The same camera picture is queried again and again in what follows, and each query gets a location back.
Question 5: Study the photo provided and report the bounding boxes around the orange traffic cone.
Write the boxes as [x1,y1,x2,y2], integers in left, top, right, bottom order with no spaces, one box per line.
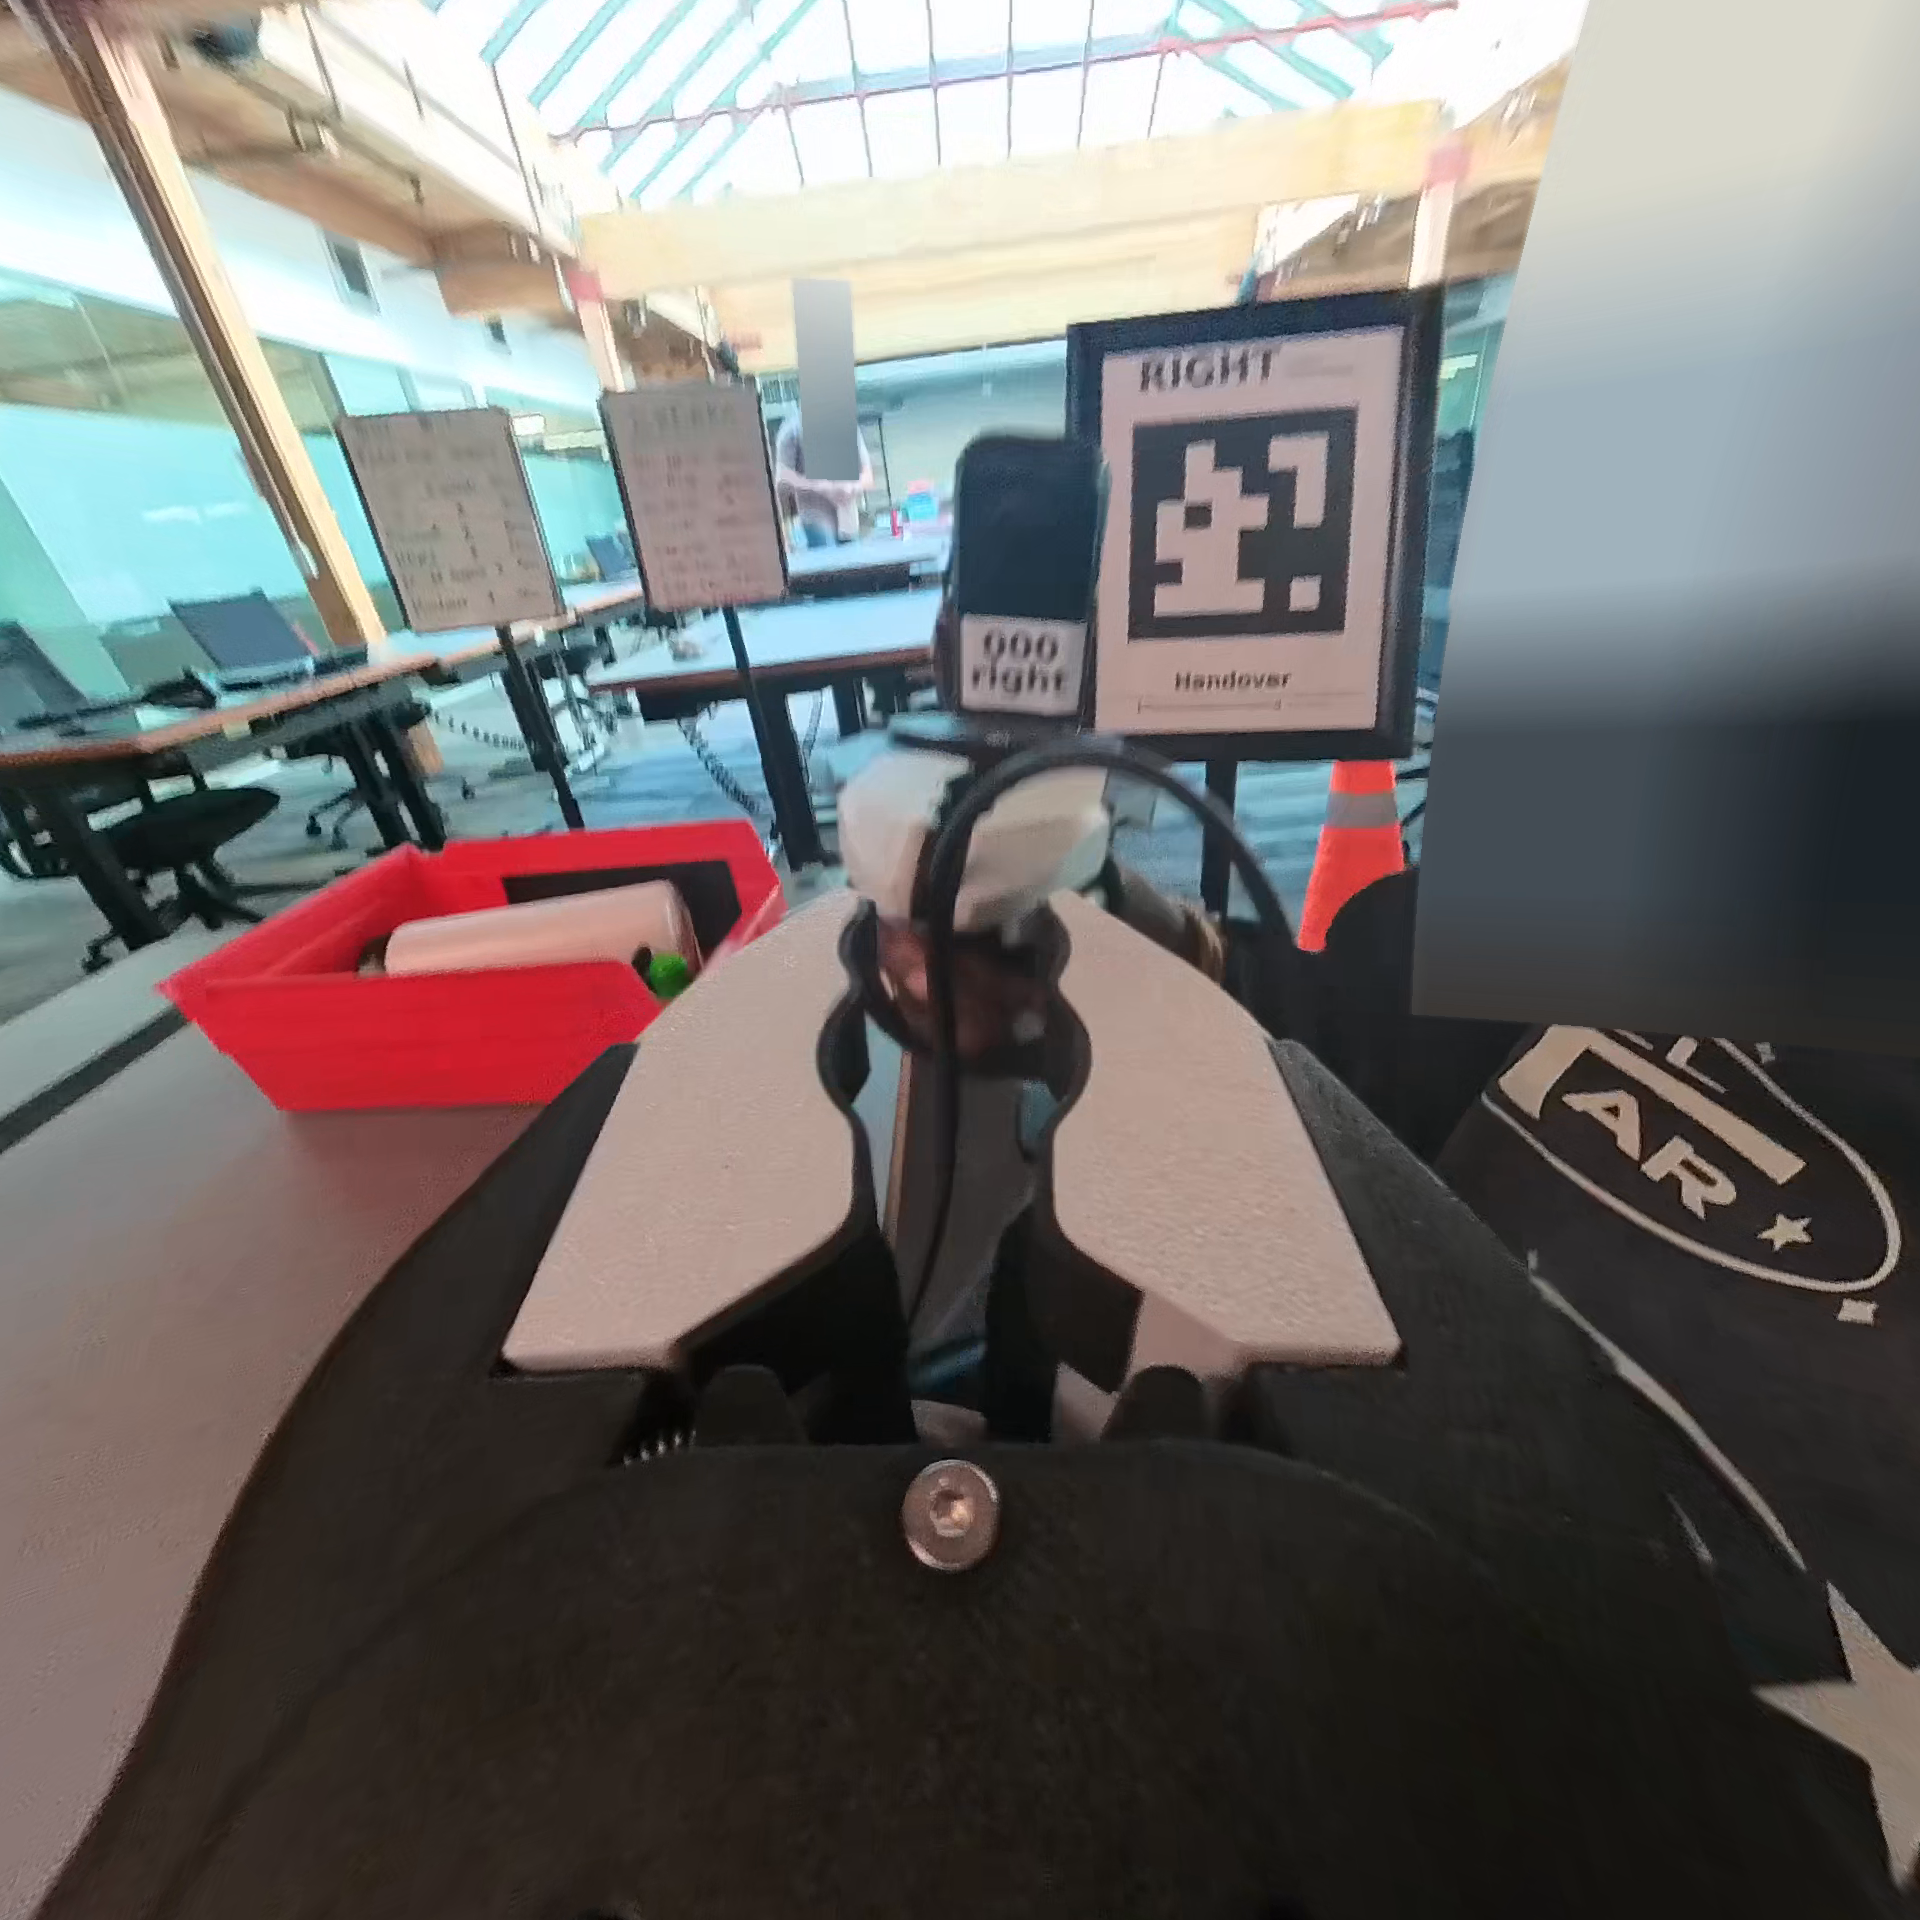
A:
[1296,760,1414,955]

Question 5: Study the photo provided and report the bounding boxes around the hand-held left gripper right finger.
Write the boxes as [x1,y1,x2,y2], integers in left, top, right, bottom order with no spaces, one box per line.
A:
[1002,889,1410,1443]

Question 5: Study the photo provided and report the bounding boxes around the black printed shirt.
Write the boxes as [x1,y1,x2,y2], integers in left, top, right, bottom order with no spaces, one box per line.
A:
[1432,1019,1920,1920]

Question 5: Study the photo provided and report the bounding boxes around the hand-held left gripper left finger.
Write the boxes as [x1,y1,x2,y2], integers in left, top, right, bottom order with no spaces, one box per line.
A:
[502,893,912,1378]

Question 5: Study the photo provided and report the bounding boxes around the black office chair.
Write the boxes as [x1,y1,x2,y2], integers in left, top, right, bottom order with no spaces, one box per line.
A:
[0,619,280,975]
[165,588,454,846]

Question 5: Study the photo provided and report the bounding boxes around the whiteboard sign on stand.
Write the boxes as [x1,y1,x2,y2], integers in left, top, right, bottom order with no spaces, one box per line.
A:
[596,383,830,873]
[335,403,590,830]

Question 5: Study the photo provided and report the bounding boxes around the wooden support post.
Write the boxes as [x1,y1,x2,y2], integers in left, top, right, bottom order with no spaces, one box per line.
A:
[47,0,395,651]

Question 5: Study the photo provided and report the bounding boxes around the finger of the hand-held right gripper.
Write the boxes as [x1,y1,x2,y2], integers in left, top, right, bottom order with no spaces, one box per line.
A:
[961,772,1119,943]
[837,749,965,920]

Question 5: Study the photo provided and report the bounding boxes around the white paper roll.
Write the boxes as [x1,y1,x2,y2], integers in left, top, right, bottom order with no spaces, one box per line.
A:
[380,880,698,979]

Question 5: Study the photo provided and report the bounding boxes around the black cable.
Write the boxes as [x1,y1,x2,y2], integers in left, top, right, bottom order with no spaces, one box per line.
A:
[910,734,1302,1309]

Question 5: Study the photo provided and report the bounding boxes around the red plastic bin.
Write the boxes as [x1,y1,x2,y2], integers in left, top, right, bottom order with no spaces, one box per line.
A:
[159,821,785,1117]

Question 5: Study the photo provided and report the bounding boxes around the wooden edged office desk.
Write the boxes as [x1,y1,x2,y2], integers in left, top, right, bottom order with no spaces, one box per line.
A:
[0,619,651,962]

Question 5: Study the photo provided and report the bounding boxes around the grey office desk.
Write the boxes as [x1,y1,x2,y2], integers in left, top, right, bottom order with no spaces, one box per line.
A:
[587,588,950,865]

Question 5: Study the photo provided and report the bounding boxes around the framed marker sign on stand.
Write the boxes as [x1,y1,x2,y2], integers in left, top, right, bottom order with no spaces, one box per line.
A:
[1065,289,1447,920]

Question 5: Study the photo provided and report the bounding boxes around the person's right hand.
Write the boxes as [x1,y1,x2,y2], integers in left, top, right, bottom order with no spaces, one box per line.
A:
[875,916,1080,1061]

